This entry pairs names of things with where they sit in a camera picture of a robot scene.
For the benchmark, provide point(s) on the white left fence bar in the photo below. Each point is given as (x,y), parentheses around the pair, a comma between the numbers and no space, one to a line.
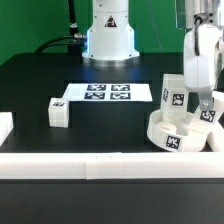
(6,125)

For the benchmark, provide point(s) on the white round stool seat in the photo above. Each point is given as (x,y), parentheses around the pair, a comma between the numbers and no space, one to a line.
(184,135)

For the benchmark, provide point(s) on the white right fence bar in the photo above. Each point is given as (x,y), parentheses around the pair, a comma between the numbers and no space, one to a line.
(215,138)

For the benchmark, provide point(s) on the white front fence bar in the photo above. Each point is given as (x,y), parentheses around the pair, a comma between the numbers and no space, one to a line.
(89,166)

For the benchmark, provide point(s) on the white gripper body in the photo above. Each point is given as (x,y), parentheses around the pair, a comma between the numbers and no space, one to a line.
(201,71)

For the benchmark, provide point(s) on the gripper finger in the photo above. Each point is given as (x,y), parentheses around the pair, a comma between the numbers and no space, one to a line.
(206,101)

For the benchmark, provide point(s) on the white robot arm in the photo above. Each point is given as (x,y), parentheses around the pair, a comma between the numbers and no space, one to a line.
(110,41)

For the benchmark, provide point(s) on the white sheet with markers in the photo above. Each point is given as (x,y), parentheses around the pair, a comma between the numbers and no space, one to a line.
(108,92)

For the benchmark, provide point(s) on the white fence bar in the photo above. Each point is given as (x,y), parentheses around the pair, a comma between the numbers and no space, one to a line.
(215,138)
(6,125)
(89,166)

